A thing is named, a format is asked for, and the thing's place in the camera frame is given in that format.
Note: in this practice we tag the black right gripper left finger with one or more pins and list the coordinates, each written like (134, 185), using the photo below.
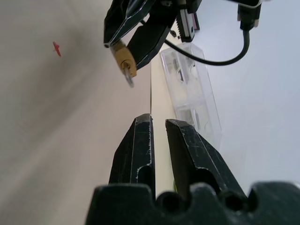
(138, 150)

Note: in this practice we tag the clear plastic compartment box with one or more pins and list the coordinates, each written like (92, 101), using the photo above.
(192, 93)

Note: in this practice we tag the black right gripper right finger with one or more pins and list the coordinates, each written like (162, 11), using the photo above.
(194, 150)

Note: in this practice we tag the silver padlock key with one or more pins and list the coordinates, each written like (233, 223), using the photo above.
(129, 77)

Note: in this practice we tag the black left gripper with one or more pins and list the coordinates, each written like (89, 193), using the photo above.
(185, 21)

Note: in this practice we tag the brass padlock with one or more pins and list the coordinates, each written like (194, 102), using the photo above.
(125, 58)

